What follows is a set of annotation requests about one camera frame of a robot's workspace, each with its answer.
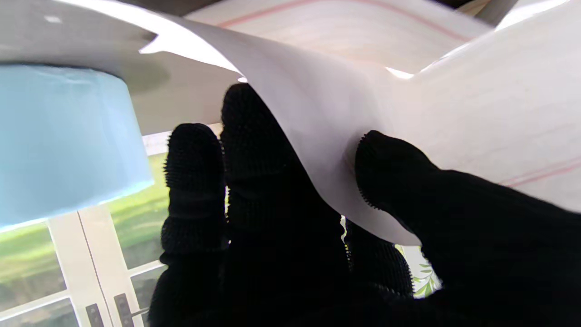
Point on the light blue label roll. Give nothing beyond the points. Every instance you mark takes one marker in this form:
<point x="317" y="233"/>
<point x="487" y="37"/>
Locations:
<point x="63" y="145"/>

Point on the red lined paper sheet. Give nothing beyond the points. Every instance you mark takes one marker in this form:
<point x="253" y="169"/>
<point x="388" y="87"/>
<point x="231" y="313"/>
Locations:
<point x="327" y="127"/>
<point x="345" y="32"/>

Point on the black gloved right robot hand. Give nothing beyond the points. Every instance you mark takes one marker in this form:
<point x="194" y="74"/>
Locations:
<point x="272" y="250"/>

